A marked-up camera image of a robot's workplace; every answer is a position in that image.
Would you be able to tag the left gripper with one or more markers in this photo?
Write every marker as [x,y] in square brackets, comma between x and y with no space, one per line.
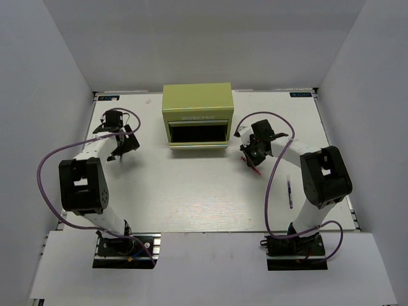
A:
[131,144]

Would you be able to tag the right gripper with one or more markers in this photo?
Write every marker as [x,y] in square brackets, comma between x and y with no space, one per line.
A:
[246,150]

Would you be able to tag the red pen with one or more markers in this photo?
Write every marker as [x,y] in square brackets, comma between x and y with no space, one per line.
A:
[253,168]

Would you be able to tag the blue pen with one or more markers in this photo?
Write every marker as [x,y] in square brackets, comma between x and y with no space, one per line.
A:
[290,199]

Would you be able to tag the green metal drawer cabinet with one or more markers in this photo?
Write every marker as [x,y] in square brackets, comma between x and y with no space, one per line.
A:
[198,116]

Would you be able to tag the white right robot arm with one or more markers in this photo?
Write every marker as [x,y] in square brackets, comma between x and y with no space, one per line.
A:
[325,178]

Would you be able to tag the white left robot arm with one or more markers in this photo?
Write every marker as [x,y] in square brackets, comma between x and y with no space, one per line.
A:
[84,190]

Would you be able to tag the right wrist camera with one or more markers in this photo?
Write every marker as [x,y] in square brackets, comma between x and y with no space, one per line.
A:
[244,133]

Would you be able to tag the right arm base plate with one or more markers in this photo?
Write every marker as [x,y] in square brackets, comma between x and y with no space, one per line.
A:
[298,254]

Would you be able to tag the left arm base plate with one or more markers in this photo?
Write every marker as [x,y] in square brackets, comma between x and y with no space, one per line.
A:
[114,253]

